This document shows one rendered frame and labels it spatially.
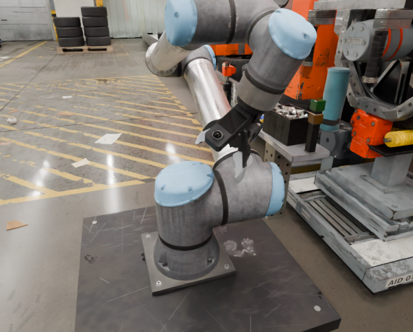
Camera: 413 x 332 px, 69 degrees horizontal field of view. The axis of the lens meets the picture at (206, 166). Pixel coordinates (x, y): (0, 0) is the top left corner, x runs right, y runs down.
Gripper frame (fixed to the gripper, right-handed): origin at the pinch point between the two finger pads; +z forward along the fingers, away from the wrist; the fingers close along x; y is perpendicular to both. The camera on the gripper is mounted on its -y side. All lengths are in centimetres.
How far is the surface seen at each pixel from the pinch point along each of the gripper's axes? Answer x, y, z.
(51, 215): 63, -7, 100
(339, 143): -18, 103, 25
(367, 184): -40, 87, 24
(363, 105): -15, 81, -6
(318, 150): -14, 59, 11
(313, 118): -6, 53, -1
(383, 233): -55, 67, 27
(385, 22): -5, 50, -37
